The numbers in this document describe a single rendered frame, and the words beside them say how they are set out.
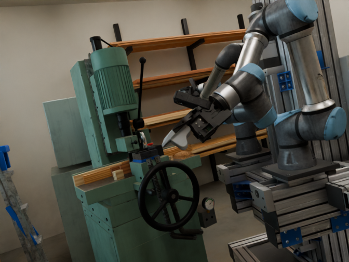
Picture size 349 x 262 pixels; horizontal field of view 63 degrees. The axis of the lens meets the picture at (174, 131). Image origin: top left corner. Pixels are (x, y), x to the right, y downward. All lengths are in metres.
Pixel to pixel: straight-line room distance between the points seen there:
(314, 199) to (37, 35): 3.42
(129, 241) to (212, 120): 0.77
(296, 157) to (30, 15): 3.42
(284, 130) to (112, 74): 0.81
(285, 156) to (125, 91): 0.78
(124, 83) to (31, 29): 2.62
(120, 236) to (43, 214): 2.54
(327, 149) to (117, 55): 1.09
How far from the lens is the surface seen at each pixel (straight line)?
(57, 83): 3.77
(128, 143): 1.43
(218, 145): 3.80
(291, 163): 1.25
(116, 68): 1.42
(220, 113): 0.82
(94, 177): 1.43
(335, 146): 1.56
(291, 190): 1.24
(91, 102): 1.63
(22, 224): 2.07
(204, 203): 1.46
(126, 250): 1.38
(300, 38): 1.11
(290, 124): 1.21
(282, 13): 1.11
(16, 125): 3.73
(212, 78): 1.80
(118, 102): 1.40
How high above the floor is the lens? 1.15
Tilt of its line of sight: 4 degrees down
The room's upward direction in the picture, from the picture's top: 12 degrees counter-clockwise
